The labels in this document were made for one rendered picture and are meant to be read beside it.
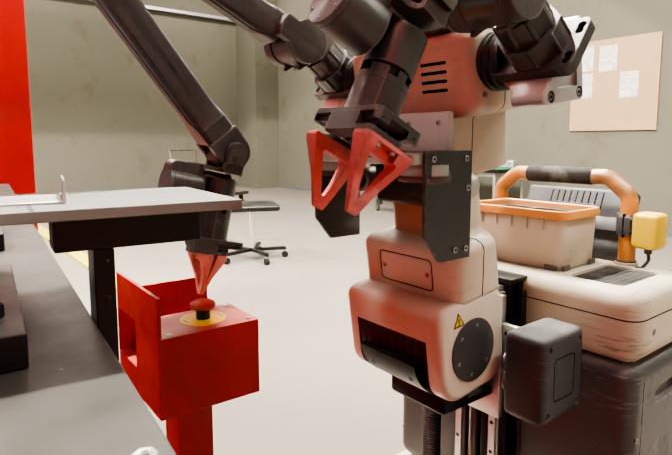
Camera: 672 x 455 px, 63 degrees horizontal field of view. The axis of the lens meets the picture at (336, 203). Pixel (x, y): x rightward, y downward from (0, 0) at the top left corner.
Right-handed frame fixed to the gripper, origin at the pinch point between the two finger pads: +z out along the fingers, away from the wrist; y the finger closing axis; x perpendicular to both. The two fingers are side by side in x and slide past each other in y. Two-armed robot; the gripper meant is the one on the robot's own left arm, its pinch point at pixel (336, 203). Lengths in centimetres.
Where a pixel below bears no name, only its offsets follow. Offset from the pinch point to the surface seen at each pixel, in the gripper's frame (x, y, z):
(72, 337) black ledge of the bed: -14.5, -11.4, 21.0
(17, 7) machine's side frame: -22, -230, -59
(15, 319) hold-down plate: -20.0, -10.3, 20.4
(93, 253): -15.2, -14.3, 13.3
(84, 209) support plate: -19.5, -7.3, 9.6
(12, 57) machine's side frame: -15, -230, -39
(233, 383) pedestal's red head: 17.4, -30.5, 26.0
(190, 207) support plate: -11.1, -6.5, 5.8
